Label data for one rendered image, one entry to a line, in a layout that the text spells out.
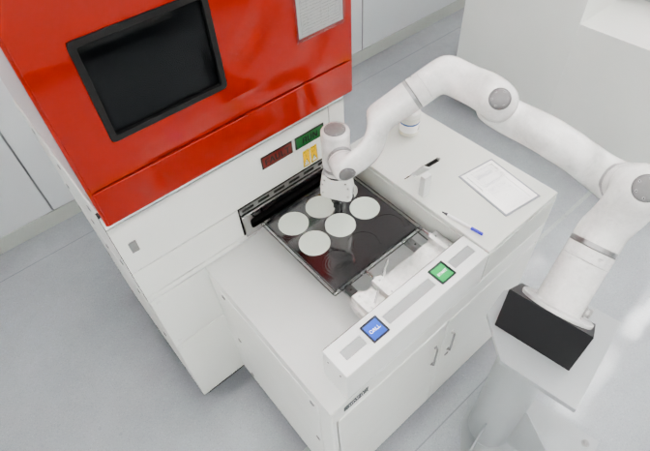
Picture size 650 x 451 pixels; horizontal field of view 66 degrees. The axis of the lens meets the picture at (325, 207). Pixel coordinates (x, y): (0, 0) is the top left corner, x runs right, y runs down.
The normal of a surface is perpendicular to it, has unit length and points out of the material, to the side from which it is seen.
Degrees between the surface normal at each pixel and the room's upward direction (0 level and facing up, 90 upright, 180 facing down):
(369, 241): 0
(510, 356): 0
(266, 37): 90
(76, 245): 0
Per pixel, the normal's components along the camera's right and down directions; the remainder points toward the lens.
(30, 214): 0.65, 0.55
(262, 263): -0.05, -0.67
